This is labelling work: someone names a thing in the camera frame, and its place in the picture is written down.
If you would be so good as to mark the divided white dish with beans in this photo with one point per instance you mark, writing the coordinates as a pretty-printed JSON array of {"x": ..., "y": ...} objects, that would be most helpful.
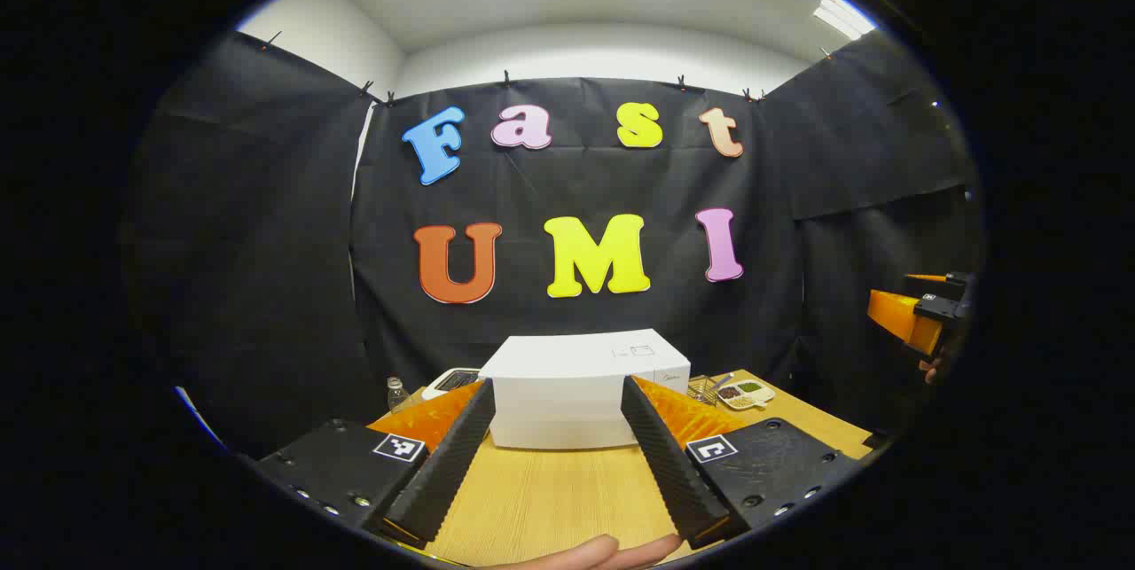
[{"x": 747, "y": 394}]

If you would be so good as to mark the white microwave oven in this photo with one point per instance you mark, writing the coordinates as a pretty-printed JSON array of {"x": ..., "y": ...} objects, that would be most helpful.
[{"x": 567, "y": 384}]

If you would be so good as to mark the white toaster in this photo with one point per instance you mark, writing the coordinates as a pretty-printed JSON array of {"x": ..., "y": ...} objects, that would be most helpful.
[{"x": 448, "y": 382}]

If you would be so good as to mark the clear plastic water bottle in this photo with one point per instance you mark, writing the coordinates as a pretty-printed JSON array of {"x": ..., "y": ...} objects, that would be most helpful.
[{"x": 397, "y": 397}]

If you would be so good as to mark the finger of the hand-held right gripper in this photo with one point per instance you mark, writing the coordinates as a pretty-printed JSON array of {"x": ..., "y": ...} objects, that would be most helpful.
[
  {"x": 900, "y": 315},
  {"x": 927, "y": 277}
]

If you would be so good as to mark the white printed sheet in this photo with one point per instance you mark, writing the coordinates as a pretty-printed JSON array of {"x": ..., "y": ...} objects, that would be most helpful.
[{"x": 199, "y": 421}]

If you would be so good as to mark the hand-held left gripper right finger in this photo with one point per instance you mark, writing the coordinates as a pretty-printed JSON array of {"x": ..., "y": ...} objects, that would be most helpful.
[{"x": 669, "y": 464}]

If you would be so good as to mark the black table clamp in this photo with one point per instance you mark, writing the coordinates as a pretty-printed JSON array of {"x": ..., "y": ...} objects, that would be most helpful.
[{"x": 878, "y": 439}]

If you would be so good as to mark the small ceiling light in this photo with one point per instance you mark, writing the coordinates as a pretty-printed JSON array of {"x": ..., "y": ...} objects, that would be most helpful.
[{"x": 844, "y": 18}]

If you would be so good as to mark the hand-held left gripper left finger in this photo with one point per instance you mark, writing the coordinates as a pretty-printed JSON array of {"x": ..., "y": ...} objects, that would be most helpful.
[{"x": 452, "y": 464}]

